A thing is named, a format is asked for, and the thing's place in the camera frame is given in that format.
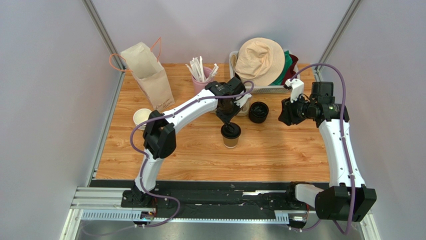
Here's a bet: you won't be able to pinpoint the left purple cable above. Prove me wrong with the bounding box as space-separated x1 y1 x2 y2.
129 80 255 231

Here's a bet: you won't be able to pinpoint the wrapped white straws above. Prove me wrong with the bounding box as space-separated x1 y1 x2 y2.
186 56 219 83

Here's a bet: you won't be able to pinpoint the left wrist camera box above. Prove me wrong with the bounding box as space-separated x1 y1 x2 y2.
234 92 252 109

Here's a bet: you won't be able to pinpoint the pink straw holder cup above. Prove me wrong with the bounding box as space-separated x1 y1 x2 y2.
191 66 214 95

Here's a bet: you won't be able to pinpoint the dark red cloth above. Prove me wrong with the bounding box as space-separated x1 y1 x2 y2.
281 53 299 86

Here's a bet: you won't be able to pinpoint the single paper cup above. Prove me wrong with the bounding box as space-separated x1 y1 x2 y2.
222 135 239 149

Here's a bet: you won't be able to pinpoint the beige bucket hat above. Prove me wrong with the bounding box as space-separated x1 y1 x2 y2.
234 37 286 87

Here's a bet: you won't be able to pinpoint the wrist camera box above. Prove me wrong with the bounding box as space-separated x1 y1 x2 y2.
234 92 252 109
284 78 305 103

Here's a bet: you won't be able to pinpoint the green cloth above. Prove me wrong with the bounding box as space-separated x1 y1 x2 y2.
270 50 293 86

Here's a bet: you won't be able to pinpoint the white plastic basket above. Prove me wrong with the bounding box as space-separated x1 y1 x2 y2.
229 50 292 95

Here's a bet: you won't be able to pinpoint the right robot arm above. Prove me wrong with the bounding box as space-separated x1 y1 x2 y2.
278 79 377 222

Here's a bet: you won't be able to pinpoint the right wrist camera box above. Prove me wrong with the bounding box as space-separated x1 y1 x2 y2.
284 78 305 103

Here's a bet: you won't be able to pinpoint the stack of black lids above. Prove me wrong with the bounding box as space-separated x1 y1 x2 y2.
248 101 269 124

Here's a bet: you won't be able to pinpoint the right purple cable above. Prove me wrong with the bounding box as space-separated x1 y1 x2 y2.
288 63 356 237

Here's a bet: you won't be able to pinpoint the purple cable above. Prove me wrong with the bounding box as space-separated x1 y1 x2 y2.
288 63 356 237
129 80 255 231

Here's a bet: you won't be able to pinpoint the black coffee cup lid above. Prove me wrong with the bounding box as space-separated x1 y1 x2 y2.
220 122 242 140

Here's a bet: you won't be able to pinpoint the white paper takeout bag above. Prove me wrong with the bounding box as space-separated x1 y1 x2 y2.
108 37 175 112

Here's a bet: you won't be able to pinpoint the cardboard cup carrier tray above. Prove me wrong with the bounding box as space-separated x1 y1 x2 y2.
209 99 251 116

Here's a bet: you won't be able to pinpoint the stack of paper cups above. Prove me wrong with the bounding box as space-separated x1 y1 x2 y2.
132 108 152 126

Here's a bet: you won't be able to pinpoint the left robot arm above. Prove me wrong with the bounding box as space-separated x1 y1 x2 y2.
130 77 255 206

